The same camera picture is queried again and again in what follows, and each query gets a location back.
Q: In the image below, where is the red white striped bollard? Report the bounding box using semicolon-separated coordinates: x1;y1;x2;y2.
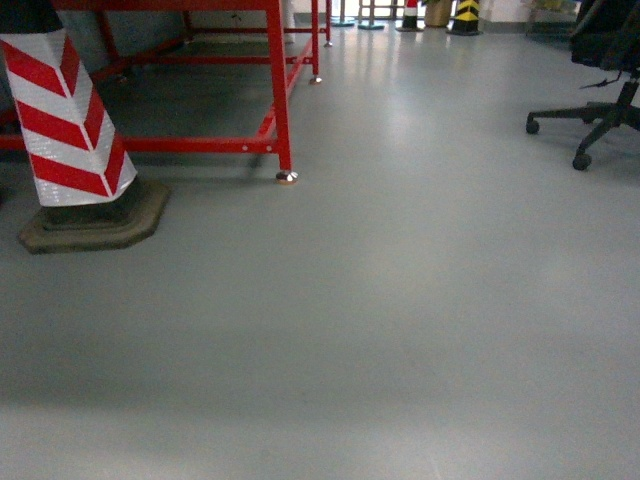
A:
1;1;170;254

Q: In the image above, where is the yellow black striped bollard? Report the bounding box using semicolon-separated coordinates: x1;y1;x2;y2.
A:
447;0;481;36

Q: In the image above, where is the red metal frame table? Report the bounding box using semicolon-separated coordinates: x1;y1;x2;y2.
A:
1;1;324;184

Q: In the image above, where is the black office swivel chair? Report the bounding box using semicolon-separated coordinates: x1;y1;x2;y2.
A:
525;0;640;172

